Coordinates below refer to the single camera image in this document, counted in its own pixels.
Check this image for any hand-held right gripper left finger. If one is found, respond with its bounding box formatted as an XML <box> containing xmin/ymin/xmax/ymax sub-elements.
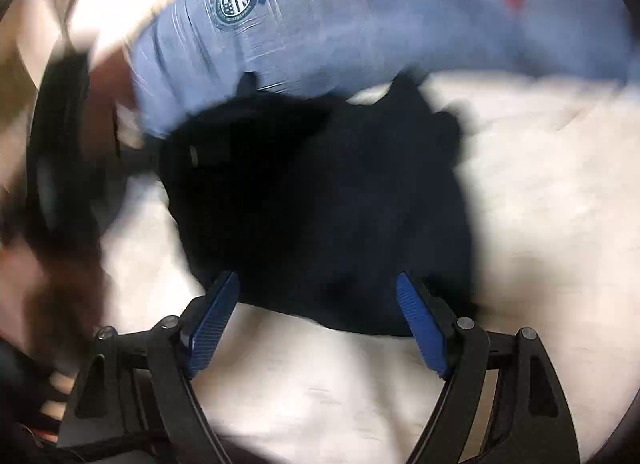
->
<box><xmin>56</xmin><ymin>270</ymin><xmax>242</xmax><ymax>464</ymax></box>

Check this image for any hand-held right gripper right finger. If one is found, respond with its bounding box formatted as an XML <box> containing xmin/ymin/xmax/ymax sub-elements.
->
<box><xmin>395</xmin><ymin>272</ymin><xmax>582</xmax><ymax>464</ymax></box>

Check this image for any blue striped polo shirt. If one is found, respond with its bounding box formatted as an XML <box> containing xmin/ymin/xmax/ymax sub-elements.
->
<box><xmin>127</xmin><ymin>0</ymin><xmax>636</xmax><ymax>141</ymax></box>

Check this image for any white bed sheet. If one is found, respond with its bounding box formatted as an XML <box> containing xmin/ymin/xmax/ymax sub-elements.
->
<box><xmin>65</xmin><ymin>0</ymin><xmax>638</xmax><ymax>464</ymax></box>

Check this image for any dark navy garment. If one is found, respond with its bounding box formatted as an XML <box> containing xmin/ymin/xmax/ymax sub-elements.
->
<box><xmin>157</xmin><ymin>71</ymin><xmax>483</xmax><ymax>339</ymax></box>

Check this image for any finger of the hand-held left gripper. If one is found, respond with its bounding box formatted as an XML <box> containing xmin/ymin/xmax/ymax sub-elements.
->
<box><xmin>116</xmin><ymin>145</ymin><xmax>168</xmax><ymax>173</ymax></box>

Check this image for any person's left forearm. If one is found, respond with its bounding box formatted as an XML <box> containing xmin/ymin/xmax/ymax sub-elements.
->
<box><xmin>0</xmin><ymin>236</ymin><xmax>107</xmax><ymax>380</ymax></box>

